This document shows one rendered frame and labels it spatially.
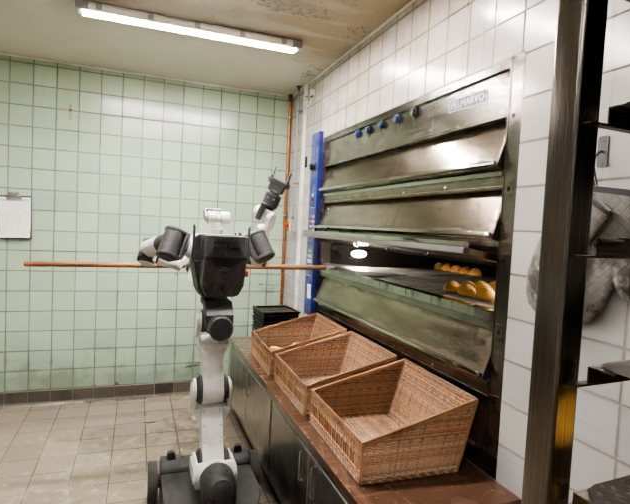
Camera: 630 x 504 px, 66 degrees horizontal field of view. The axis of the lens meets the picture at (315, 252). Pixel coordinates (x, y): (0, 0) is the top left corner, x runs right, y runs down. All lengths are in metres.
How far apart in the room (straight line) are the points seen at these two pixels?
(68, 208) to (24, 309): 0.83
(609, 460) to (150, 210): 3.46
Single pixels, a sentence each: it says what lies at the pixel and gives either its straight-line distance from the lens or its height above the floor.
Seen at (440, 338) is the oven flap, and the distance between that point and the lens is 2.18.
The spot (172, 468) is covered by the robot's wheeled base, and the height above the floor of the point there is 0.19.
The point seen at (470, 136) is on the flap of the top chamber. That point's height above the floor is 1.86.
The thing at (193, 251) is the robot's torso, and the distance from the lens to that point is 2.30.
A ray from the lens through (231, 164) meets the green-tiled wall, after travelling 4.21.
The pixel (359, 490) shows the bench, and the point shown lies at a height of 0.58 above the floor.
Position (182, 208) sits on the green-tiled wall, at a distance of 4.14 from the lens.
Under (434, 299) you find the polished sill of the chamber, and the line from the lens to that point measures 2.20.
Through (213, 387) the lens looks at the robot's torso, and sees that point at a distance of 2.50.
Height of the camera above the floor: 1.46
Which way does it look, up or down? 3 degrees down
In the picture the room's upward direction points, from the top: 3 degrees clockwise
